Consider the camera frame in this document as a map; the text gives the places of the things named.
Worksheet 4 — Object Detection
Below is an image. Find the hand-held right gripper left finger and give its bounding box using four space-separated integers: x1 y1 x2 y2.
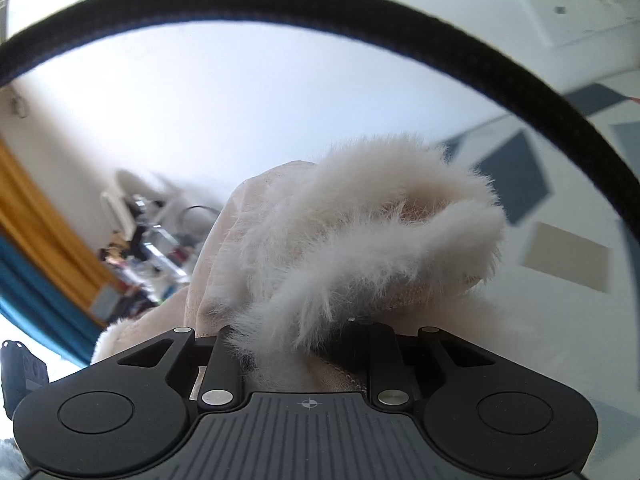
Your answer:
117 326 246 408

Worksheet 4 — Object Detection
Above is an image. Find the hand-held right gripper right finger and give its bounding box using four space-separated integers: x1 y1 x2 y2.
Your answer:
325 322 493 407

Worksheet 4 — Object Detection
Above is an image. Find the pink fur-trimmed jacket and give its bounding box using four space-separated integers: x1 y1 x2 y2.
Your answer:
90 132 506 401

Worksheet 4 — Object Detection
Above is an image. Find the teal curtain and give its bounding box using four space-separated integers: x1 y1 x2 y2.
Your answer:
0 237 101 368

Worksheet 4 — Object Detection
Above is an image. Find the clear cosmetics organizer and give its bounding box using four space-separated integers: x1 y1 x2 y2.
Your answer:
142 205 221 286

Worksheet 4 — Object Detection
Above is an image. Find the yellow curtain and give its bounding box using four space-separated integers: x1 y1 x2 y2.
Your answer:
0 140 126 301

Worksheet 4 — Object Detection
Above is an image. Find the thick black braided cable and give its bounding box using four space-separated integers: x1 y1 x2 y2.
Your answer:
0 0 640 246

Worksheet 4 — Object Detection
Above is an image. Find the white wall socket plate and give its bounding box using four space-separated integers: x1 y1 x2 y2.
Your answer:
520 0 638 48

